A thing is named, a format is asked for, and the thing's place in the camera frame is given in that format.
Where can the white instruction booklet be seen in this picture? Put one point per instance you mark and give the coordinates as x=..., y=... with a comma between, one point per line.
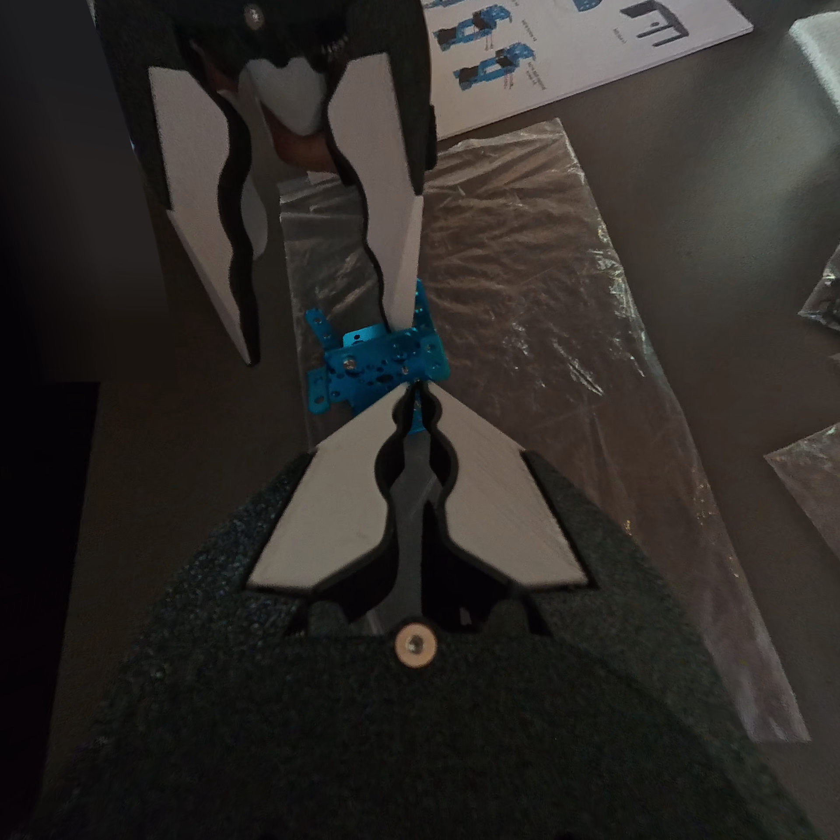
x=590, y=59

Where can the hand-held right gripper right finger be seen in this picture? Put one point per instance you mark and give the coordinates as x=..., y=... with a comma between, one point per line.
x=505, y=525

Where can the person's black clothing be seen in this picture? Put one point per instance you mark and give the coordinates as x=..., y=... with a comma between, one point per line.
x=39, y=525

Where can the dark grey desk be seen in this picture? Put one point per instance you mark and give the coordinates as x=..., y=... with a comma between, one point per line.
x=722, y=197

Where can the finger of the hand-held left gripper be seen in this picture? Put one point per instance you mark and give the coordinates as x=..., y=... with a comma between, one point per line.
x=197, y=197
x=387, y=197

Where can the large clear plastic bag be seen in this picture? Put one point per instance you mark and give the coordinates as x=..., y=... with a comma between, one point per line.
x=558, y=295

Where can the blue metal bracket assembly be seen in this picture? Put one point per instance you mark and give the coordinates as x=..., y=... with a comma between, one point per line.
x=367, y=367

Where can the pile of small screw bags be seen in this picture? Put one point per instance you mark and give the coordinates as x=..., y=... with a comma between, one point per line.
x=814, y=472

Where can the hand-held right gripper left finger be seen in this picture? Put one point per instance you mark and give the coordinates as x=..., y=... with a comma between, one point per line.
x=321, y=525

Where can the white foam slab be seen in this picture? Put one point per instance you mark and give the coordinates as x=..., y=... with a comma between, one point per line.
x=817, y=46

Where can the person's left hand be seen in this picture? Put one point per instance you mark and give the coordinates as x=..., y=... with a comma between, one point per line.
x=305, y=154

